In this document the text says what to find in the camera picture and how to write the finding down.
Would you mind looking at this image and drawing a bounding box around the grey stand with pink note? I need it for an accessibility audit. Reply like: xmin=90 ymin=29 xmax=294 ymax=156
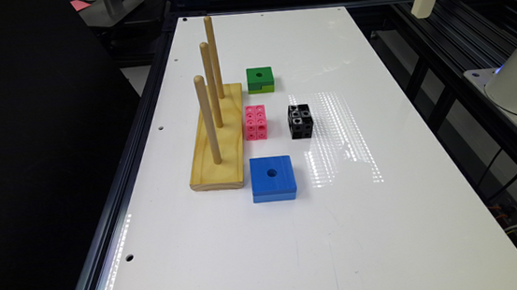
xmin=79 ymin=0 xmax=144 ymax=28

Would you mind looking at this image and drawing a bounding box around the wooden peg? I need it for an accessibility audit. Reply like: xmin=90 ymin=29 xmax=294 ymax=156
xmin=199 ymin=42 xmax=223 ymax=128
xmin=194 ymin=75 xmax=222 ymax=165
xmin=204 ymin=15 xmax=225 ymax=99

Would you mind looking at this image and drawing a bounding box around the black interlocking cube block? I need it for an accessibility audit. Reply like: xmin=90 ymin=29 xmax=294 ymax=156
xmin=287 ymin=104 xmax=314 ymax=139

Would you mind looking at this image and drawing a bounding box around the blue square block with hole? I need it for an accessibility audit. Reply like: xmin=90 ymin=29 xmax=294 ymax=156
xmin=250 ymin=155 xmax=297 ymax=203

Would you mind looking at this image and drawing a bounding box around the rear wooden peg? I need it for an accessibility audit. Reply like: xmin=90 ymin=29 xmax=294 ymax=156
xmin=204 ymin=15 xmax=225 ymax=99

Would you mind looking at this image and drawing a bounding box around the front wooden peg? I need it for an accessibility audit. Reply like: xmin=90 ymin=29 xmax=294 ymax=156
xmin=194 ymin=75 xmax=222 ymax=165

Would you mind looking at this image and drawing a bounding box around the middle wooden peg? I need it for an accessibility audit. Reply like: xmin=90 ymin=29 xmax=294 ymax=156
xmin=199 ymin=42 xmax=223 ymax=128

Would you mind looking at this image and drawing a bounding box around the black aluminium table frame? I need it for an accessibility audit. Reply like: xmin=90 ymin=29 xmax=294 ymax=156
xmin=76 ymin=0 xmax=517 ymax=290

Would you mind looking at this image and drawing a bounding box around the green square block with hole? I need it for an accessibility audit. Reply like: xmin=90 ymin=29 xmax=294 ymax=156
xmin=247 ymin=67 xmax=275 ymax=94

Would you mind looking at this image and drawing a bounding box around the pink interlocking cube block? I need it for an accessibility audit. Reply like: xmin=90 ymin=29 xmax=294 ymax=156
xmin=244 ymin=105 xmax=267 ymax=141

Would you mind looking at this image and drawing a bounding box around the wooden peg base board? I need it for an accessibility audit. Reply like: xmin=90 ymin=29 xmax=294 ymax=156
xmin=190 ymin=83 xmax=244 ymax=192

